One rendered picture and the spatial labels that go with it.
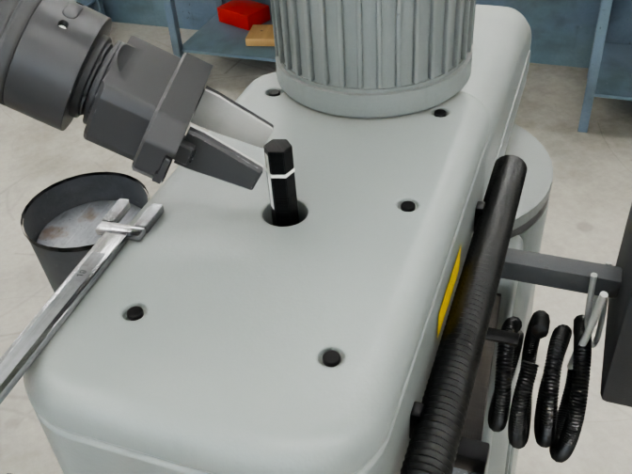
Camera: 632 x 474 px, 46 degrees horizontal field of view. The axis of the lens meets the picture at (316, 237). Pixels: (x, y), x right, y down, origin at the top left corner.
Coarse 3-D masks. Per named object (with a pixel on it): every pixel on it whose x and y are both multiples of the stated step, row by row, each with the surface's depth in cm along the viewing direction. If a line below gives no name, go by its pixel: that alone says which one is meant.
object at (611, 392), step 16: (624, 240) 93; (624, 256) 90; (624, 272) 86; (624, 288) 83; (608, 304) 99; (624, 304) 80; (608, 320) 95; (624, 320) 81; (608, 336) 92; (624, 336) 82; (608, 352) 88; (624, 352) 83; (608, 368) 86; (624, 368) 85; (608, 384) 87; (624, 384) 86; (608, 400) 89; (624, 400) 88
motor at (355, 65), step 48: (288, 0) 68; (336, 0) 64; (384, 0) 64; (432, 0) 65; (288, 48) 71; (336, 48) 67; (384, 48) 66; (432, 48) 67; (336, 96) 70; (384, 96) 69; (432, 96) 70
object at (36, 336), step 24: (120, 216) 60; (144, 216) 60; (120, 240) 57; (96, 264) 55; (72, 288) 53; (48, 312) 52; (24, 336) 50; (48, 336) 50; (0, 360) 48; (24, 360) 48; (0, 384) 47
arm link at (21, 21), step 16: (0, 0) 49; (16, 0) 49; (32, 0) 50; (0, 16) 48; (16, 16) 49; (0, 32) 48; (16, 32) 49; (0, 48) 49; (16, 48) 49; (0, 64) 49; (0, 80) 50; (0, 96) 51
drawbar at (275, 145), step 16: (272, 144) 56; (288, 144) 56; (272, 160) 56; (288, 160) 56; (288, 176) 57; (272, 192) 58; (288, 192) 58; (272, 208) 60; (288, 208) 59; (288, 224) 60
